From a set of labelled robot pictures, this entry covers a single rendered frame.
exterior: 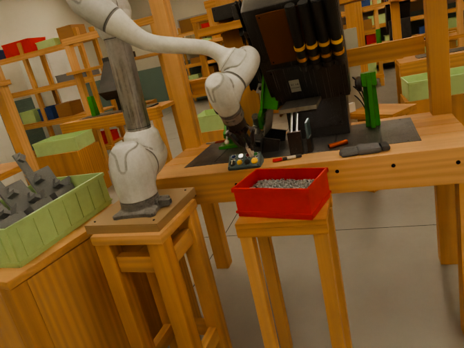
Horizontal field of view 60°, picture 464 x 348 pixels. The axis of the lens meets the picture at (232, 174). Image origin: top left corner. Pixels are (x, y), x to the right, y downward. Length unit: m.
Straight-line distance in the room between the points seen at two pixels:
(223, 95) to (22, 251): 1.00
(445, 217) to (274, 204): 1.27
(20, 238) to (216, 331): 0.93
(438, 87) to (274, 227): 1.19
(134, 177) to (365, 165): 0.91
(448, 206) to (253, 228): 1.29
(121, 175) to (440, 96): 1.58
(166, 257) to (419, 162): 1.03
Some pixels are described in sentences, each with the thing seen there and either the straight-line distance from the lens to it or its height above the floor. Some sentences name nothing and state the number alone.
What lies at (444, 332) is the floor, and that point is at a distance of 2.20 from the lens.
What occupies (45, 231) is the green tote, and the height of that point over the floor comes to 0.86.
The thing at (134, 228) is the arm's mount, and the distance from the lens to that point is 1.55.
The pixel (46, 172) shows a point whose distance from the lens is 2.28.
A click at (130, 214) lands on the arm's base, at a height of 0.90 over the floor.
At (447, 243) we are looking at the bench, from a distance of 2.58.
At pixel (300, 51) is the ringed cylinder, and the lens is 1.67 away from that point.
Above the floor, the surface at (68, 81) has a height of 1.41.
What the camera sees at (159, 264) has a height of 0.73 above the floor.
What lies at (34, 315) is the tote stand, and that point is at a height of 0.61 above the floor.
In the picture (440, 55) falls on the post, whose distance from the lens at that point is 2.25.
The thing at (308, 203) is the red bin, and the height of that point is 0.87.
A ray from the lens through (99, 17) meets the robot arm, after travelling 1.53.
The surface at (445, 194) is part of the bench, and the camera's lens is 2.44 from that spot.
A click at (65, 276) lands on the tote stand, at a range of 1.87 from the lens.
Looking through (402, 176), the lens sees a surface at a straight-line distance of 1.72.
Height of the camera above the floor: 1.43
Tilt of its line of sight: 18 degrees down
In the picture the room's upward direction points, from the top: 13 degrees counter-clockwise
